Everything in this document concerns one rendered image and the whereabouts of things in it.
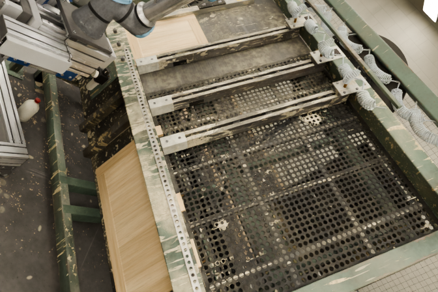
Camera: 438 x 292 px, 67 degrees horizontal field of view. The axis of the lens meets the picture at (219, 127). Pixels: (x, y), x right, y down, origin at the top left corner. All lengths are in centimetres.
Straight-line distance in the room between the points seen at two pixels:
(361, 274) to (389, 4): 625
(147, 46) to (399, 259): 177
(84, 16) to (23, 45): 30
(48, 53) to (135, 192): 93
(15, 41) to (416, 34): 652
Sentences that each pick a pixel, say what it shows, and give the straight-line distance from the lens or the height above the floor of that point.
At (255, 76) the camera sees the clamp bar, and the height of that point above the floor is 143.
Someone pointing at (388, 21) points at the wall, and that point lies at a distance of 721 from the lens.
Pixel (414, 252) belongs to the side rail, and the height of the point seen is 161.
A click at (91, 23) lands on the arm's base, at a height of 109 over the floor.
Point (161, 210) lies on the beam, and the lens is 153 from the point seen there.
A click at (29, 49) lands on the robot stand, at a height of 94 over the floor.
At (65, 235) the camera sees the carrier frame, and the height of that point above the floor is 18.
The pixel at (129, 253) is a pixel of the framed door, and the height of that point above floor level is 39.
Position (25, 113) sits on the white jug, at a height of 9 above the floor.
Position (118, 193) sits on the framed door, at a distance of 211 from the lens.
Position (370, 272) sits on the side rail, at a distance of 158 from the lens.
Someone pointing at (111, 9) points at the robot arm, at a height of 119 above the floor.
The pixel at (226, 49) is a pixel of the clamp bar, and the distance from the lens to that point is 214.
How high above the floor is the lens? 170
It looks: 18 degrees down
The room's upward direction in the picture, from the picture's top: 54 degrees clockwise
